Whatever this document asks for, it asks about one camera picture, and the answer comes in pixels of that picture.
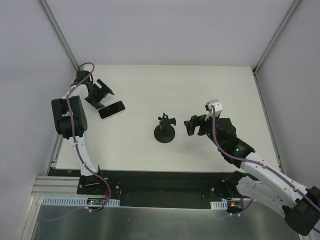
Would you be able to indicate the right white cable duct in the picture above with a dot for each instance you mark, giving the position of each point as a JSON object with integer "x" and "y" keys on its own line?
{"x": 226, "y": 205}

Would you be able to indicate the right aluminium frame post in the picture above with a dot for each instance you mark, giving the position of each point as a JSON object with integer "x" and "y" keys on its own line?
{"x": 293, "y": 7}

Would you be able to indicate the black phone beige case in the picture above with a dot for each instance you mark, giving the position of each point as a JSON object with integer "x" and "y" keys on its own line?
{"x": 111, "y": 110}

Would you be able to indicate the white cable duct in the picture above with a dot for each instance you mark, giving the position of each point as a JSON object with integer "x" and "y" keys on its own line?
{"x": 226, "y": 205}
{"x": 75, "y": 201}

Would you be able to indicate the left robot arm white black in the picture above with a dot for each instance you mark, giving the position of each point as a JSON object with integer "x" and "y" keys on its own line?
{"x": 71, "y": 123}

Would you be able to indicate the left white cable duct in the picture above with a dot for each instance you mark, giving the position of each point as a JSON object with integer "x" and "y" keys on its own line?
{"x": 75, "y": 201}

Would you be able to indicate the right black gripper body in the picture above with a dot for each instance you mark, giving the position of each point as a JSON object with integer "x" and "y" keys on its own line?
{"x": 200, "y": 125}

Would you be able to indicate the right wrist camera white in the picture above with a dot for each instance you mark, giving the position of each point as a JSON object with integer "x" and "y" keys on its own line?
{"x": 213, "y": 106}

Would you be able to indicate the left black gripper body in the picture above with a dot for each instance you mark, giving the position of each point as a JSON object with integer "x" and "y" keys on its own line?
{"x": 95, "y": 94}

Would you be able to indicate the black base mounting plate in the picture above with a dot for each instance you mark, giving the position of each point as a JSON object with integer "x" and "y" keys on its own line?
{"x": 176, "y": 190}

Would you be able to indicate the left aluminium frame post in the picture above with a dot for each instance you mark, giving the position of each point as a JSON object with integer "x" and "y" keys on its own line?
{"x": 58, "y": 32}

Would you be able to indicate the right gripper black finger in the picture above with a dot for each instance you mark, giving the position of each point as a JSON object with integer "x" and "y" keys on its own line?
{"x": 190, "y": 126}
{"x": 197, "y": 121}

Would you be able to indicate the aluminium front rail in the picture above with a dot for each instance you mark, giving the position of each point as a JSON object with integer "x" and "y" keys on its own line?
{"x": 55, "y": 185}

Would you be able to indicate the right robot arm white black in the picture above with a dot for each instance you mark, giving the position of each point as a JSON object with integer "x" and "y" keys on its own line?
{"x": 295, "y": 202}

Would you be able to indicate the black phone stand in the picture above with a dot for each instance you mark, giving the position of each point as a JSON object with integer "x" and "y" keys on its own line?
{"x": 164, "y": 132}

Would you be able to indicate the aluminium frame post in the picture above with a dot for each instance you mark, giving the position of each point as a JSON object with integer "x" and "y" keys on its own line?
{"x": 58, "y": 32}
{"x": 293, "y": 7}

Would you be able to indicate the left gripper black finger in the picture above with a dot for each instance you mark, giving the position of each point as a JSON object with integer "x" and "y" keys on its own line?
{"x": 96, "y": 104}
{"x": 104, "y": 90}

